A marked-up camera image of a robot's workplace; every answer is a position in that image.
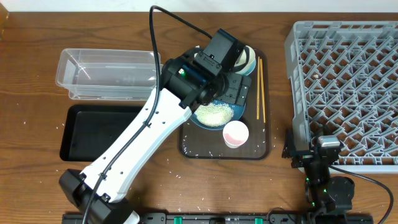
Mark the cream white cup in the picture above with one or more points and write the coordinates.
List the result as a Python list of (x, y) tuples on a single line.
[(248, 57)]

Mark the right wooden chopstick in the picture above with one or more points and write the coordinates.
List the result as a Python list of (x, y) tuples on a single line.
[(262, 90)]

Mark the grey dishwasher rack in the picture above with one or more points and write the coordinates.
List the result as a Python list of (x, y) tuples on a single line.
[(343, 76)]

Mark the dark blue plate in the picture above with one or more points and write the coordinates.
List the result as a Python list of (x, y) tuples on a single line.
[(238, 112)]

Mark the left wooden chopstick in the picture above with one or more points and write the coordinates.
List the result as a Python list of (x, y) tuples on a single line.
[(258, 90)]

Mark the light blue bowl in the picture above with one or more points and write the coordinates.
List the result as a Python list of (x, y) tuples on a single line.
[(250, 70)]

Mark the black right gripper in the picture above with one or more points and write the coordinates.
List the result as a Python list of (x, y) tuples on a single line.
[(303, 155)]

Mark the black waste tray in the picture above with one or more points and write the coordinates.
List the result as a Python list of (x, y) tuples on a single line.
[(91, 129)]

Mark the pile of white rice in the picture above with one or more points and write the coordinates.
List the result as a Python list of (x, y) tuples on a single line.
[(214, 115)]

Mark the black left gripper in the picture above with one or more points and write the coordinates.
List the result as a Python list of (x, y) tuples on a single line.
[(236, 92)]

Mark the pink cup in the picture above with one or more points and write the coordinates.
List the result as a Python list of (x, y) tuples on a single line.
[(235, 134)]

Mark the dark brown serving tray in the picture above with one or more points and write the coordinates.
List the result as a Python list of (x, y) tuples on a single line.
[(198, 143)]

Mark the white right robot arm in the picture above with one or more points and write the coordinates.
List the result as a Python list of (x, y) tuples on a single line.
[(330, 197)]

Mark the clear plastic bin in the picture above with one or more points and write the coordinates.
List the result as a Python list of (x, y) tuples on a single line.
[(107, 74)]

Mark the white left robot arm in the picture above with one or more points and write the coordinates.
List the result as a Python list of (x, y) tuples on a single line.
[(99, 190)]

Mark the wooden chopstick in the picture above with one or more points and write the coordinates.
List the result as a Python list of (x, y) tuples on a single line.
[(258, 90), (262, 90)]

